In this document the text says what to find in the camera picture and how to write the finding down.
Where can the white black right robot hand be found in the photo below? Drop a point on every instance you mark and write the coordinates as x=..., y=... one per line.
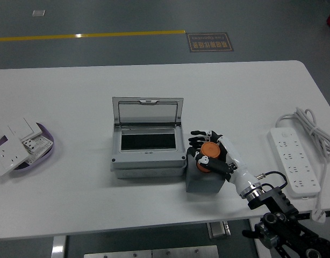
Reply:
x=241, y=172

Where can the orange cylinder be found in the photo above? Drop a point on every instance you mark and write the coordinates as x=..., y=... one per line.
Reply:
x=210, y=150

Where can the grey electrical box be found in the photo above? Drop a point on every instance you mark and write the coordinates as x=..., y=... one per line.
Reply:
x=149, y=162

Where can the transparent box lid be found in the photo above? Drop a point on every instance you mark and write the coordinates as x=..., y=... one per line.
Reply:
x=147, y=111

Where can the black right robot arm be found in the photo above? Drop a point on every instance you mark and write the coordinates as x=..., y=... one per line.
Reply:
x=278, y=199

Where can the grey cube with round hole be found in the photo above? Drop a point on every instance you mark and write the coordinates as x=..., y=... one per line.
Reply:
x=205, y=184

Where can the white power strip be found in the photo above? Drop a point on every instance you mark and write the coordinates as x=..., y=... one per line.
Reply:
x=292, y=158

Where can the white power plug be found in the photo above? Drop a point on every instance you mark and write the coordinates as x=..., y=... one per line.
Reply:
x=318, y=215

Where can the purple tray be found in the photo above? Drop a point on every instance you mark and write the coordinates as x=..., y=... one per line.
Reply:
x=45, y=157

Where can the white perforated socket plate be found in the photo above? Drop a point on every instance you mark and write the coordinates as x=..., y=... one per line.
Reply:
x=42, y=146

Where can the small white socket module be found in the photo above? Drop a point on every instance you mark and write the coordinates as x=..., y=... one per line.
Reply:
x=29, y=144

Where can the small grey floor plate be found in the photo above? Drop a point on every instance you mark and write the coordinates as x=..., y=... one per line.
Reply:
x=38, y=13

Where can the grey table bracket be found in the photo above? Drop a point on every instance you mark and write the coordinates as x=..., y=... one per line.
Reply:
x=218, y=229

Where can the grey metal base plate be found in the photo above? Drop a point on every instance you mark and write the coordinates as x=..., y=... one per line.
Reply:
x=151, y=252

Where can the white rocker switch plate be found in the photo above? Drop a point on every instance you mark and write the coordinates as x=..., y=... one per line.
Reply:
x=21, y=129

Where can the white wall socket plate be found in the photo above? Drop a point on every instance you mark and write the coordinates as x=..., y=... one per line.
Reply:
x=7, y=157

